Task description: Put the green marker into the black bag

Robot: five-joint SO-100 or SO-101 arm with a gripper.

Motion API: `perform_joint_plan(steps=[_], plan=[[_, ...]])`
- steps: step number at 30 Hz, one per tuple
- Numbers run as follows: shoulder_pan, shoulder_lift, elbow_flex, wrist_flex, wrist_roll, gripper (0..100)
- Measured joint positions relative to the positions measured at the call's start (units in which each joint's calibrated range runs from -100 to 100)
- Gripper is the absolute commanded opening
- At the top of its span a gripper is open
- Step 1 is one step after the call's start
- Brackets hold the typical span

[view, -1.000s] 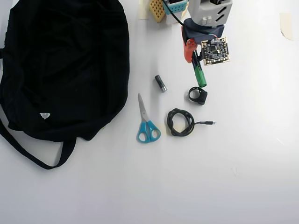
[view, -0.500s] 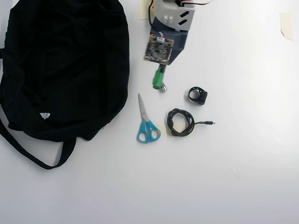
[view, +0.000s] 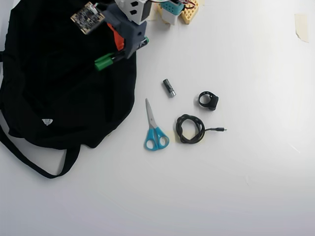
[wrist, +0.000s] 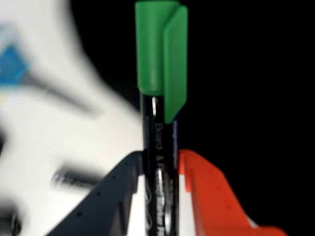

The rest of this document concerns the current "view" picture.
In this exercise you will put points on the grey blue gripper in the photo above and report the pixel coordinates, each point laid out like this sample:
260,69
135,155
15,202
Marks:
131,42

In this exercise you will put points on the green capped black marker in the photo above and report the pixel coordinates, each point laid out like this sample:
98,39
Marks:
103,62

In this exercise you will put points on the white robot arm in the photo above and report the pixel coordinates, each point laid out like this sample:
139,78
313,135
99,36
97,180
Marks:
134,9

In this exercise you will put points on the black fabric bag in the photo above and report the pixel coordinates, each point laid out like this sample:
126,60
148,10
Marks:
61,86

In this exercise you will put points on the black cylindrical battery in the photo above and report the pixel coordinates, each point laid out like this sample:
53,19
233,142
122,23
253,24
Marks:
168,87

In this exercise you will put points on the yellow perforated block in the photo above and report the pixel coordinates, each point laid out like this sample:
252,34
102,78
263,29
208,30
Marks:
190,12

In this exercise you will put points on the beige masking tape patch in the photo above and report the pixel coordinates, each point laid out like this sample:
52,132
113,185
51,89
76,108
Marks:
188,134

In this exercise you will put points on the beige masking tape strip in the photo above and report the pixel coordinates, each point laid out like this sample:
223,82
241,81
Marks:
302,27

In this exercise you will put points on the bare camera circuit board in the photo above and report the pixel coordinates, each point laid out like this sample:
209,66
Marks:
86,17

